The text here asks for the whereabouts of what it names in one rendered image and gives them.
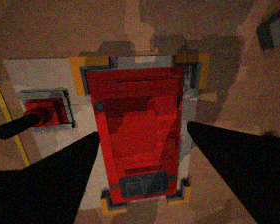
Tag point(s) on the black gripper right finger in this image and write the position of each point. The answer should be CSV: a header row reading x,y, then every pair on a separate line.
x,y
248,163

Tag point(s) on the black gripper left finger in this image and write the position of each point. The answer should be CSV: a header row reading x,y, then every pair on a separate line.
x,y
50,190

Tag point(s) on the yellow rectangular frame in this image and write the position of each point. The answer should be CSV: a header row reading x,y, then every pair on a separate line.
x,y
16,137

